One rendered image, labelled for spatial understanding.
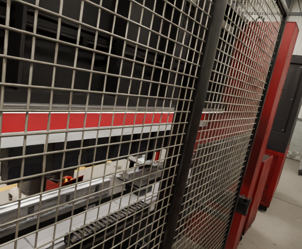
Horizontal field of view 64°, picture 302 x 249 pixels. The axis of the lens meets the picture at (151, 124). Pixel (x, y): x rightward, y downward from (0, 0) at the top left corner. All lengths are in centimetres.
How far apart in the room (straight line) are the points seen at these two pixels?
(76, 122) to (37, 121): 20
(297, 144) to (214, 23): 824
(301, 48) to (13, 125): 839
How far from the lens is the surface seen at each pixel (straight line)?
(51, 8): 106
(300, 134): 868
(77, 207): 145
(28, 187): 270
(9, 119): 108
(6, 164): 116
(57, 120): 118
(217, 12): 57
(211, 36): 55
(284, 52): 241
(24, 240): 106
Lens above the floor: 163
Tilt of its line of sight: 11 degrees down
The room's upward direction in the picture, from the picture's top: 11 degrees clockwise
